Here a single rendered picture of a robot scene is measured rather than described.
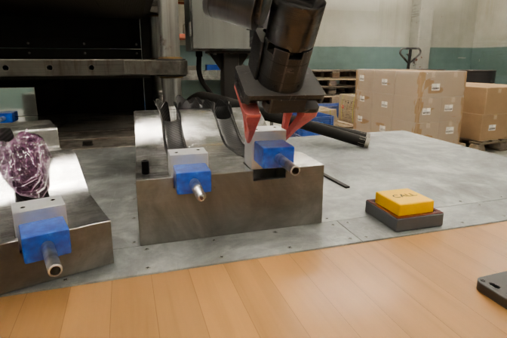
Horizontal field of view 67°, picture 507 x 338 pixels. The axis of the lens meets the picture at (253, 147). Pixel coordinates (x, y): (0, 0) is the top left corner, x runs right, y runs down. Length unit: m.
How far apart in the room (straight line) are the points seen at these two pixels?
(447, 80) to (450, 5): 4.96
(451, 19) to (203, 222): 8.99
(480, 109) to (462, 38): 4.63
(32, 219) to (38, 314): 0.10
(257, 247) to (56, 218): 0.24
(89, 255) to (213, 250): 0.15
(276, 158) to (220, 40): 0.94
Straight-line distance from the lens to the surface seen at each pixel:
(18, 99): 1.33
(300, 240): 0.54
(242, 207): 0.54
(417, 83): 4.33
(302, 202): 0.57
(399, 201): 0.60
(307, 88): 0.48
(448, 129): 4.62
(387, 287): 0.46
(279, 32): 0.43
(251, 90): 0.46
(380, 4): 8.45
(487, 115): 5.08
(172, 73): 1.21
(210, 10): 0.45
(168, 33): 1.23
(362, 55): 8.22
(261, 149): 0.49
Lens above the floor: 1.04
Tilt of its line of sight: 13 degrees down
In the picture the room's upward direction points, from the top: straight up
